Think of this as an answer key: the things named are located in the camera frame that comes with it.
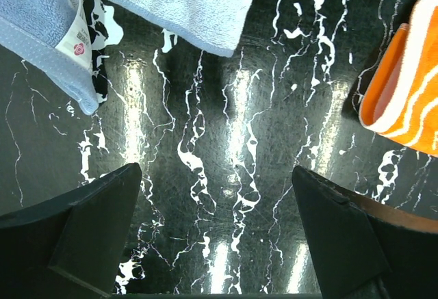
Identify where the light blue towel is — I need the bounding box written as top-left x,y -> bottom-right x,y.
1,0 -> 253,115

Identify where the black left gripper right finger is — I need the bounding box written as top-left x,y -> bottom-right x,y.
292,166 -> 437,298

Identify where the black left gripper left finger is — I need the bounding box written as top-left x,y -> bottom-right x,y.
1,163 -> 142,298

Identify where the orange and white towel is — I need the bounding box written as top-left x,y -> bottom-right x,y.
359,0 -> 437,156

